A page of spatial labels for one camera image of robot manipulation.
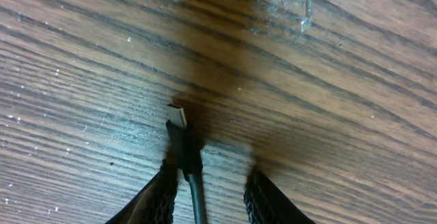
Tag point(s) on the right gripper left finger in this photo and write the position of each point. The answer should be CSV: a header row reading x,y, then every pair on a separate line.
x,y
155,202

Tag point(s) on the clear tape piece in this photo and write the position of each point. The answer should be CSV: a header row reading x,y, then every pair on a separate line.
x,y
282,18

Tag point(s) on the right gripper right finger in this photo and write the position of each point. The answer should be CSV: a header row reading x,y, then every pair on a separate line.
x,y
267,204

